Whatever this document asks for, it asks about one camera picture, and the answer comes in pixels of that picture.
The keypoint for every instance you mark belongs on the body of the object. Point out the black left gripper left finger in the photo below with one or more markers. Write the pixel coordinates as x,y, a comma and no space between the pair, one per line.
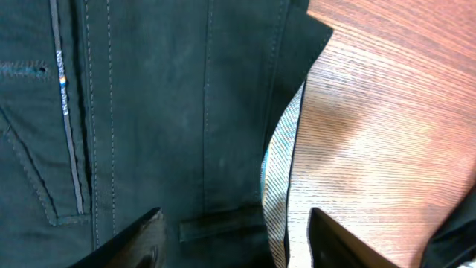
140,245

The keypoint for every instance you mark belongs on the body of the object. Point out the black shorts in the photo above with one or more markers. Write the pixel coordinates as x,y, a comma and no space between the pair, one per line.
112,108

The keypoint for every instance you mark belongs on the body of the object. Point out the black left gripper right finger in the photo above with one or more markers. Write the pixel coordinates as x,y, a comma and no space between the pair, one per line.
333,246

